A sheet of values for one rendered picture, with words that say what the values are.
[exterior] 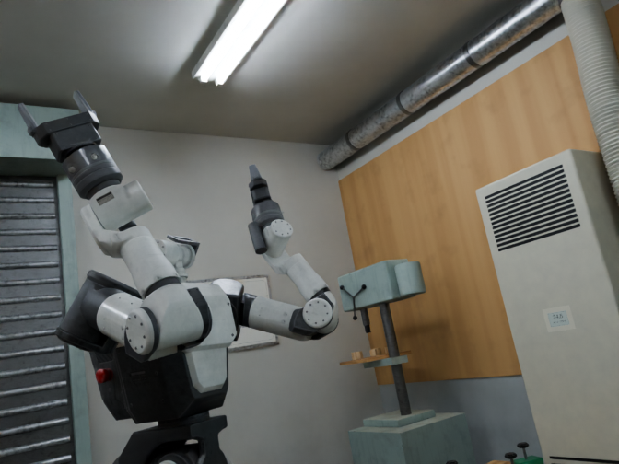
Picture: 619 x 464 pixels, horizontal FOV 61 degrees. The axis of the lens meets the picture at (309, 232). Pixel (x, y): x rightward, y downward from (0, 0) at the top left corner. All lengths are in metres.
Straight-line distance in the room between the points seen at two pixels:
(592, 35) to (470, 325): 1.61
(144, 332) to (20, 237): 2.32
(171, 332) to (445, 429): 2.28
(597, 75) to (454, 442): 1.90
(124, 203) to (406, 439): 2.12
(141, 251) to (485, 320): 2.44
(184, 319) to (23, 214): 2.34
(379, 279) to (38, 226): 1.88
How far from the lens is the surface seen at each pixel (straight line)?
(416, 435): 2.89
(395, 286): 2.94
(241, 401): 3.38
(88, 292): 1.16
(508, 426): 3.23
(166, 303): 0.91
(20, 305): 3.10
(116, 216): 1.05
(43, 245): 3.17
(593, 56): 2.66
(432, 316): 3.41
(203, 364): 1.25
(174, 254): 1.31
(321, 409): 3.65
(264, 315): 1.43
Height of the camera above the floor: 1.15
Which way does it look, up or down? 13 degrees up
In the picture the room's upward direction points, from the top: 10 degrees counter-clockwise
